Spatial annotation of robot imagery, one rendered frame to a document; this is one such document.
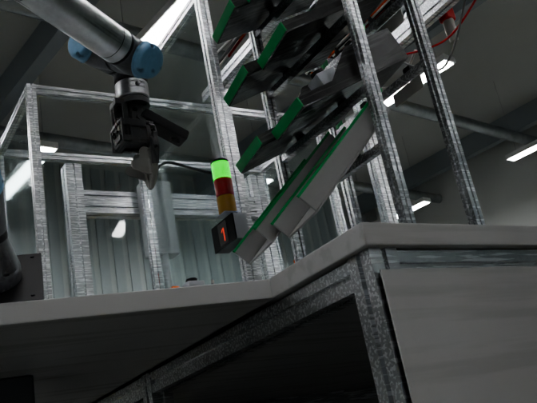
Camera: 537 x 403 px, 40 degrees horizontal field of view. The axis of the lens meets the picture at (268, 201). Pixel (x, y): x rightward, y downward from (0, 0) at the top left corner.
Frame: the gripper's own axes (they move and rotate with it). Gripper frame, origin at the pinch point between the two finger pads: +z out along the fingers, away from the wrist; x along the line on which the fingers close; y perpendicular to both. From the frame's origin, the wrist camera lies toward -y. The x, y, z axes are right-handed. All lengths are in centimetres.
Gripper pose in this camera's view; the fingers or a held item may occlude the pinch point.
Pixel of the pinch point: (153, 184)
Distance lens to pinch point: 161.1
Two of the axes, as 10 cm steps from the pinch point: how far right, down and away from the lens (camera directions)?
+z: 1.8, 9.2, -3.4
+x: 4.9, -3.9, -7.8
